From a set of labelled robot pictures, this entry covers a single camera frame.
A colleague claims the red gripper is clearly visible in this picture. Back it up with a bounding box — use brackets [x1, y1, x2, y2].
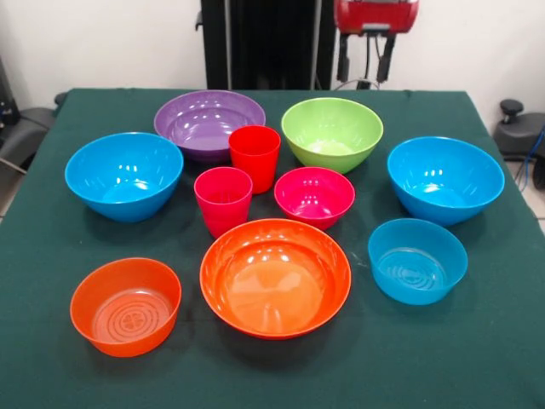
[334, 0, 421, 83]

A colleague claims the large blue plastic bowl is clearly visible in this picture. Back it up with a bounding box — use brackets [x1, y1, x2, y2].
[64, 131, 185, 224]
[387, 135, 506, 228]

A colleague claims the pink plastic bowl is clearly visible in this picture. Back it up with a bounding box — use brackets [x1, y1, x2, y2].
[273, 166, 356, 232]

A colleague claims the green plastic bowl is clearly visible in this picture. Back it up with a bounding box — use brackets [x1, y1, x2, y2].
[280, 96, 384, 175]

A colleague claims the red plastic cup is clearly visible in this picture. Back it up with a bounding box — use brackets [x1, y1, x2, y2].
[228, 124, 282, 195]

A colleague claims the black stand base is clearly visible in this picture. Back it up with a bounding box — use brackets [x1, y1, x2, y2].
[0, 106, 56, 165]
[493, 98, 545, 161]

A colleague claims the purple plastic bowl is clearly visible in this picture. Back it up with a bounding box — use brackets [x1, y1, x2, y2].
[153, 89, 267, 164]

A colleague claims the pink plastic cup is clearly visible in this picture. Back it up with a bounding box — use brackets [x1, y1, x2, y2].
[193, 166, 254, 239]

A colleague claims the small blue flat-bottomed bowl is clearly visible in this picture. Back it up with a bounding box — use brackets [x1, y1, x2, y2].
[367, 217, 469, 307]

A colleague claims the large orange plastic bowl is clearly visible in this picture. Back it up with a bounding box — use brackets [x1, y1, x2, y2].
[199, 218, 353, 341]

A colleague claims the dark green tablecloth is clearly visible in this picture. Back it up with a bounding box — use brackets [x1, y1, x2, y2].
[0, 87, 545, 409]

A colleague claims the small orange flat-bottomed bowl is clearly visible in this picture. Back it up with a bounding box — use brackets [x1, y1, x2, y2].
[69, 256, 183, 358]

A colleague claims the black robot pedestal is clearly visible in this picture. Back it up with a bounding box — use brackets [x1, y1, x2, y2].
[195, 0, 341, 91]

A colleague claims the blue cable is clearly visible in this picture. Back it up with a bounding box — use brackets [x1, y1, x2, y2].
[516, 127, 545, 189]

